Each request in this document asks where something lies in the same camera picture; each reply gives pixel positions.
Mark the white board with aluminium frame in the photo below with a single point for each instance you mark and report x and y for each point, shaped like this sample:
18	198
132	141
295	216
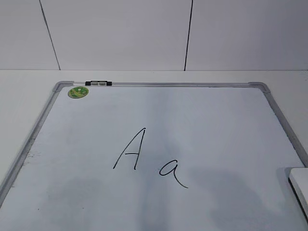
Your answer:
155	157

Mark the round green magnet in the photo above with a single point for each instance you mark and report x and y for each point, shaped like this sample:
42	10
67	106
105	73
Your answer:
78	92

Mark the white whiteboard eraser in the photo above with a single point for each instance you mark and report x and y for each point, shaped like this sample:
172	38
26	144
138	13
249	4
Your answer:
299	181

